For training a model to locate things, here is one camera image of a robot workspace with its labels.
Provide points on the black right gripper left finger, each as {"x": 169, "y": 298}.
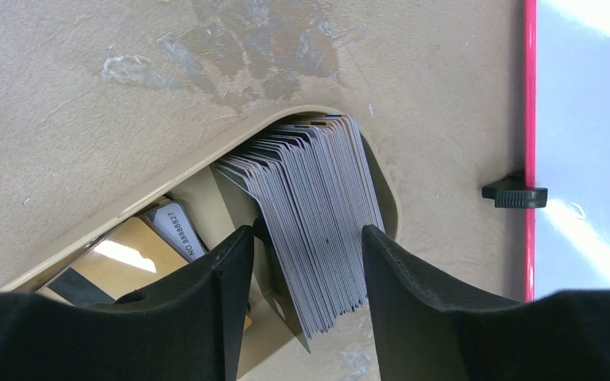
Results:
{"x": 186, "y": 326}

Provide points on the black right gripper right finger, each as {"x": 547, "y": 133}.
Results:
{"x": 429, "y": 325}

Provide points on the stack of credit cards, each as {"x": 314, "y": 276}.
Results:
{"x": 306, "y": 187}

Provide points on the red framed whiteboard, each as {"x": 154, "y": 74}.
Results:
{"x": 567, "y": 145}

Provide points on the black whiteboard stand clip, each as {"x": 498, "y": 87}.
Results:
{"x": 512, "y": 192}

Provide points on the beige oval plastic tray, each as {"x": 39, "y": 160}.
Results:
{"x": 263, "y": 327}

